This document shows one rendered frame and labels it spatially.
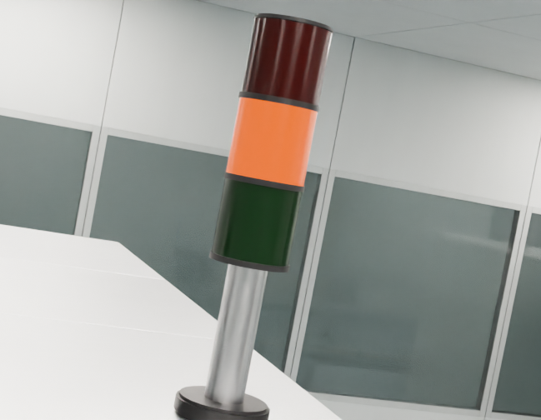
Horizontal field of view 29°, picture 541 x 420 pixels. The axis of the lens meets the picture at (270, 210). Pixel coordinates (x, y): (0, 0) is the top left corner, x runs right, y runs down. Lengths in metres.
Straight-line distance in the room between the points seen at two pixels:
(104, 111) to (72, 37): 0.39
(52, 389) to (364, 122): 4.95
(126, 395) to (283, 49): 0.24
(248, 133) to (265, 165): 0.02
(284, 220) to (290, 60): 0.10
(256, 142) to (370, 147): 4.97
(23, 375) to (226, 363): 0.13
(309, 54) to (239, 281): 0.14
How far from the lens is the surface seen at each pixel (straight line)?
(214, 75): 5.30
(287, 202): 0.63
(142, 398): 0.68
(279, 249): 0.63
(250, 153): 0.63
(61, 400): 0.65
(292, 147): 0.63
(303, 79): 0.63
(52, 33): 5.15
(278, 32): 0.63
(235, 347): 0.65
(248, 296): 0.64
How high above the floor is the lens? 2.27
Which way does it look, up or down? 3 degrees down
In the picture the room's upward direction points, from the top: 11 degrees clockwise
